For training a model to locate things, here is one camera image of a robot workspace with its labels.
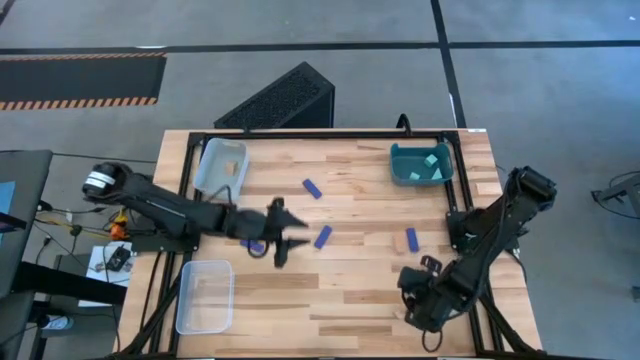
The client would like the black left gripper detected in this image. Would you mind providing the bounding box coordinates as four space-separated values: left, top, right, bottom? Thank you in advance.
224 198 311 269

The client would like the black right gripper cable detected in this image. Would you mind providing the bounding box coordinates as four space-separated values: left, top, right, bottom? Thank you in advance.
421 328 444 354

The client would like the teal plastic bin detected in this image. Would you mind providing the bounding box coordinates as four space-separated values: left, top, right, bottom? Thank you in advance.
389 142 455 188

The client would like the white paper sheet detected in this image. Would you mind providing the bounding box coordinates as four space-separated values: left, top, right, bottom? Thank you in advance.
78 241 134 308

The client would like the black perforated computer case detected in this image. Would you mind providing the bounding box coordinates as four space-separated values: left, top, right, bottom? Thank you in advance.
213 60 337 131

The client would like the black hazard-striped floor mat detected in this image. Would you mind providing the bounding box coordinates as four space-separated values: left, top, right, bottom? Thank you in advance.
0 51 168 112

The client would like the white plastic bin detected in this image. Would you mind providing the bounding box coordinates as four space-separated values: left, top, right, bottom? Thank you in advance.
192 137 250 202

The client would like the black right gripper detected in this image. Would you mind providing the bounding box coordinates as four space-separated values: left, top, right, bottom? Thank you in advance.
398 267 454 334

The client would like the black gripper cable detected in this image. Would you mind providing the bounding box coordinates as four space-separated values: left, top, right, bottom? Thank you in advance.
246 238 272 260
421 328 444 354

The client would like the orange clamp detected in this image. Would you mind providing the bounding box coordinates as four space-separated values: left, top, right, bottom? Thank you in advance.
109 208 130 242

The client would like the dark desk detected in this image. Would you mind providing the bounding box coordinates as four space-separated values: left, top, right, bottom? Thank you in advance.
0 148 54 301

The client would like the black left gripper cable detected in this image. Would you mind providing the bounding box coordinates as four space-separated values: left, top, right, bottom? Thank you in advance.
246 238 272 260

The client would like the black handheld device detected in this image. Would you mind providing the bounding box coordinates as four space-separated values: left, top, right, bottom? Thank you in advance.
106 245 133 273

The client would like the clear plastic bin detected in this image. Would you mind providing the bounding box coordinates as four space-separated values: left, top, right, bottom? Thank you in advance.
174 259 236 336

